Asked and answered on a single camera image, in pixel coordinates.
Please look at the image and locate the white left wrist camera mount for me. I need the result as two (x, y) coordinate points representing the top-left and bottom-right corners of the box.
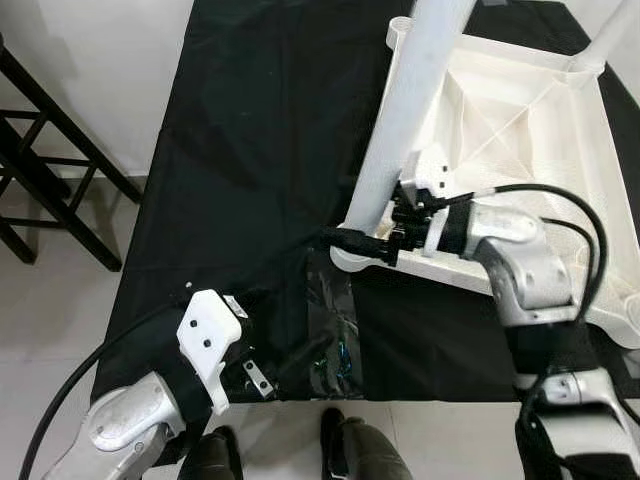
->
(176, 289), (245, 418)

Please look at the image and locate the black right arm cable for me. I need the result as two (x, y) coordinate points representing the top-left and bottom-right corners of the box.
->
(443, 182), (640, 480)

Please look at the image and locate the clear plastic tape piece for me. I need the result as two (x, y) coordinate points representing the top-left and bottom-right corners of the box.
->
(302, 261), (364, 400)

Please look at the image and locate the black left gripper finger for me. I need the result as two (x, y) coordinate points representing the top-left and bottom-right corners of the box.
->
(279, 334), (338, 388)

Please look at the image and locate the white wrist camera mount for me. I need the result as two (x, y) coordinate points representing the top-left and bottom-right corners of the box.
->
(399, 142), (453, 258)
(176, 289), (245, 418)

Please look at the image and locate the white plastic children table top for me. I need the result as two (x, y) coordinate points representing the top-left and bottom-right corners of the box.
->
(328, 14), (640, 353)

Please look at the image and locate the white plastic table leg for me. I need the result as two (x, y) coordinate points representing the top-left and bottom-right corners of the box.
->
(568, 0), (640, 88)
(343, 0), (478, 258)

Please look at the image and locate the black metal folding rack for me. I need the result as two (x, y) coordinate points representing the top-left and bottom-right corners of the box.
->
(0, 43), (144, 274)

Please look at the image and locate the grey robot left leg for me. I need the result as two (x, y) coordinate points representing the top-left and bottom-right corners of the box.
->
(179, 424), (244, 480)

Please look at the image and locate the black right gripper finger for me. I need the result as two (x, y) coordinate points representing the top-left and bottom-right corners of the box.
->
(319, 227), (402, 265)

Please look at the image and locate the black tablecloth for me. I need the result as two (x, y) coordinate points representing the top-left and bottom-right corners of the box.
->
(90, 0), (640, 408)

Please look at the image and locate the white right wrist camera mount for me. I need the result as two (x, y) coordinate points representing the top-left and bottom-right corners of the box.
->
(399, 142), (453, 258)

